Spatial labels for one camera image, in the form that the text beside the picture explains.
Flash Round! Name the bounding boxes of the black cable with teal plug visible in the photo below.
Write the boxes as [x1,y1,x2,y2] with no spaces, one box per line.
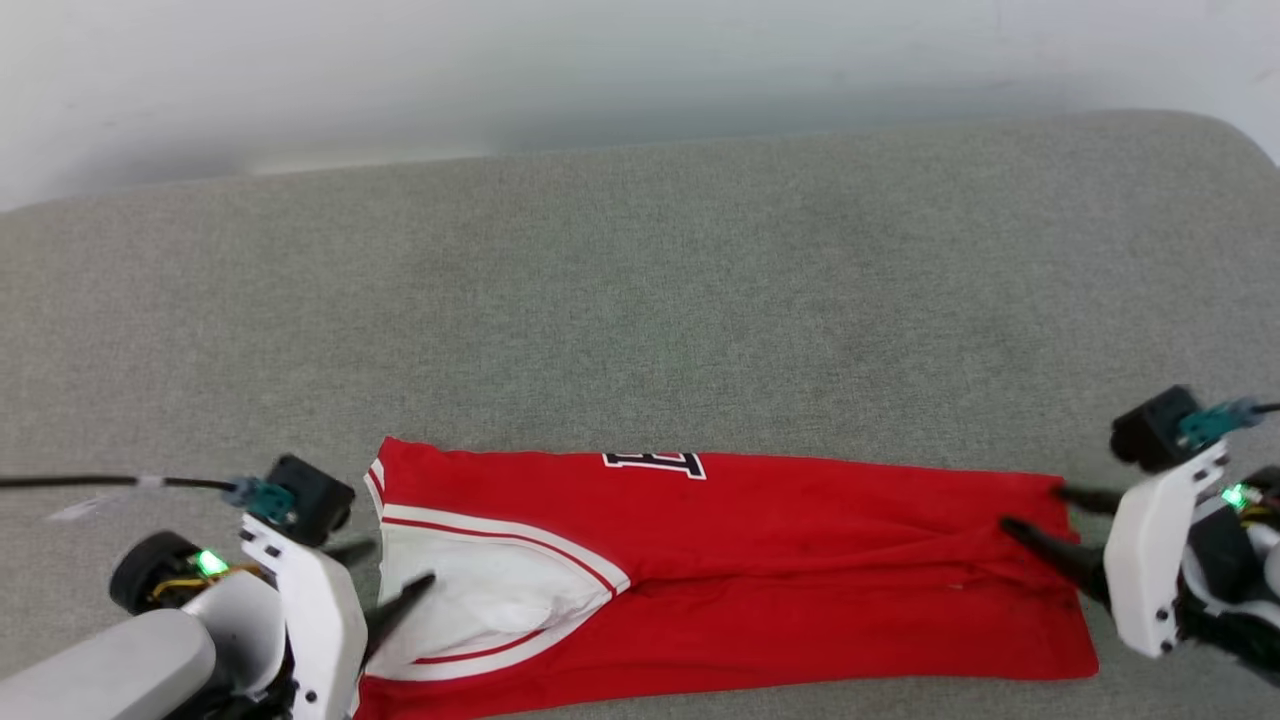
[0,473,298,528]
[1177,397,1280,452]

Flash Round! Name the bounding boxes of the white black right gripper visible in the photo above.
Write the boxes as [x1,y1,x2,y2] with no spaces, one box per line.
[999,439,1252,657]

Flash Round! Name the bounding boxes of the red and white jersey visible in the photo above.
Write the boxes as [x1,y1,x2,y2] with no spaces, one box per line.
[355,437,1101,720]

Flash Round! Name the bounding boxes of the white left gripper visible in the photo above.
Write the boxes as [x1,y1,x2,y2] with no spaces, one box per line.
[110,514,438,720]

